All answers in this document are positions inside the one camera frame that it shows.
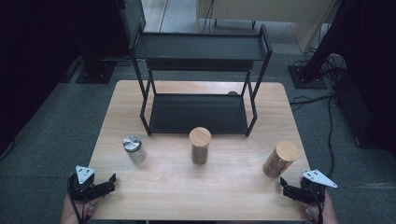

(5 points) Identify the black stand with square base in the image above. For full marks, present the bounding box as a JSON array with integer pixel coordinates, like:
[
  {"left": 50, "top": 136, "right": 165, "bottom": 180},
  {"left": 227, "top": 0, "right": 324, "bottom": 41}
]
[{"left": 75, "top": 46, "right": 117, "bottom": 84}]

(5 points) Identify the glass jar with silver lid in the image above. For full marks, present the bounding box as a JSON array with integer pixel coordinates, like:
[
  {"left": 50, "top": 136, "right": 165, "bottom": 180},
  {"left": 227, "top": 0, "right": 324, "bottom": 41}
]
[{"left": 121, "top": 134, "right": 149, "bottom": 165}]

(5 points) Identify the person's left hand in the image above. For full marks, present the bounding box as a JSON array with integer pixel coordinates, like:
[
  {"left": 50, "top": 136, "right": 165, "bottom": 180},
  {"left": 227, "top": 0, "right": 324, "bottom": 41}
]
[{"left": 60, "top": 195, "right": 102, "bottom": 224}]

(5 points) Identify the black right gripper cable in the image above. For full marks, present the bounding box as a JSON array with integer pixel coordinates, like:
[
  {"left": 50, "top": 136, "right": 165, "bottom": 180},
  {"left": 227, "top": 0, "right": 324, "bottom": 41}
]
[{"left": 306, "top": 186, "right": 325, "bottom": 224}]

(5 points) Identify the black box on floor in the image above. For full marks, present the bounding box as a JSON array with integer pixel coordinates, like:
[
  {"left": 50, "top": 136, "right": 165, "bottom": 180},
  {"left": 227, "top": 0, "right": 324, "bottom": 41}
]
[{"left": 334, "top": 74, "right": 373, "bottom": 147}]

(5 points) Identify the black curtain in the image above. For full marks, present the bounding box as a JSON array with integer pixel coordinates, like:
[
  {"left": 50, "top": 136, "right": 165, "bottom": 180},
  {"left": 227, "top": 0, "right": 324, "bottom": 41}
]
[
  {"left": 0, "top": 0, "right": 125, "bottom": 157},
  {"left": 323, "top": 0, "right": 396, "bottom": 153}
]

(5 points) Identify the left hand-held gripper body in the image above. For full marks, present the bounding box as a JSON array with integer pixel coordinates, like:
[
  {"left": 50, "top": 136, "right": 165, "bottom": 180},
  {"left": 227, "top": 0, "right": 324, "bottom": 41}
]
[{"left": 67, "top": 165, "right": 101, "bottom": 202}]

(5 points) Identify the black two-tier metal rack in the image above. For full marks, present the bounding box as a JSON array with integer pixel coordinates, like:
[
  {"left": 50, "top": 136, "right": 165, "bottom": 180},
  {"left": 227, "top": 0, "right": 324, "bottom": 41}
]
[{"left": 129, "top": 23, "right": 274, "bottom": 137}]

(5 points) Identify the tangled cable bundle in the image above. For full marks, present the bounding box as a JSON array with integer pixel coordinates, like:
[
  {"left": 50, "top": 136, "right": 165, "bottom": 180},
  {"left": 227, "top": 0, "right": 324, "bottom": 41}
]
[{"left": 303, "top": 46, "right": 348, "bottom": 82}]

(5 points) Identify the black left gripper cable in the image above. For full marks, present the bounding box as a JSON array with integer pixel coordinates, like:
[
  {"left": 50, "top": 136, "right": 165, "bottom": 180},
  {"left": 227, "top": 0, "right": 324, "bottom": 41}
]
[{"left": 66, "top": 176, "right": 92, "bottom": 224}]

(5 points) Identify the dark tall cabinet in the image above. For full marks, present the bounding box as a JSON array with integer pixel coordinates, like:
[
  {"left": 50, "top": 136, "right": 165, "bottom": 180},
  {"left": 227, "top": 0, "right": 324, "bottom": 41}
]
[{"left": 116, "top": 0, "right": 147, "bottom": 58}]

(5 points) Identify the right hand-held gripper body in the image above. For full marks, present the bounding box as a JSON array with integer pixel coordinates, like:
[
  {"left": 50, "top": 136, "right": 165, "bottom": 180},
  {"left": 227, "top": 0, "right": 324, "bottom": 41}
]
[{"left": 299, "top": 168, "right": 338, "bottom": 204}]

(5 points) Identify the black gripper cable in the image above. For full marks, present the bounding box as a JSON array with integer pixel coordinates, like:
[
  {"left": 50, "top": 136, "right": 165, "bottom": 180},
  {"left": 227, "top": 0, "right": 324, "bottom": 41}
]
[
  {"left": 66, "top": 176, "right": 92, "bottom": 224},
  {"left": 306, "top": 186, "right": 325, "bottom": 224}
]

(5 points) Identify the long black floor cable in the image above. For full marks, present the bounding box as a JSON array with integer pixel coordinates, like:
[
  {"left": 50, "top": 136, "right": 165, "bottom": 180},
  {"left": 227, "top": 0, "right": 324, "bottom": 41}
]
[{"left": 289, "top": 92, "right": 336, "bottom": 188}]

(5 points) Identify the black slanted stand with base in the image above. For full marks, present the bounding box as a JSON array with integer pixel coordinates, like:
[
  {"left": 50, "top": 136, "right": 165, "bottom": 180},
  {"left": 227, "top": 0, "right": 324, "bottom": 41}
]
[{"left": 288, "top": 0, "right": 347, "bottom": 90}]

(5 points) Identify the beige furniture panel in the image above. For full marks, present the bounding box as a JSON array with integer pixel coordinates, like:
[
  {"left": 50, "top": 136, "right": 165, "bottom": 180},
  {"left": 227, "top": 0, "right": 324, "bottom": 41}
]
[{"left": 196, "top": 0, "right": 337, "bottom": 52}]

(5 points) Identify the glass jar with wooden lid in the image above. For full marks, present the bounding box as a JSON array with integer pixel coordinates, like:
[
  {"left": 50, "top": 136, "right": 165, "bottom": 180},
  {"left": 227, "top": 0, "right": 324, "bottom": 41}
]
[
  {"left": 262, "top": 140, "right": 301, "bottom": 179},
  {"left": 189, "top": 126, "right": 212, "bottom": 165}
]

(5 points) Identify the person's right hand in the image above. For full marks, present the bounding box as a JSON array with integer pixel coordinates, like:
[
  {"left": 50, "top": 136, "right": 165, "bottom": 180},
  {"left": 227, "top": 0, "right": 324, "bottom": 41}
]
[{"left": 300, "top": 190, "right": 339, "bottom": 224}]

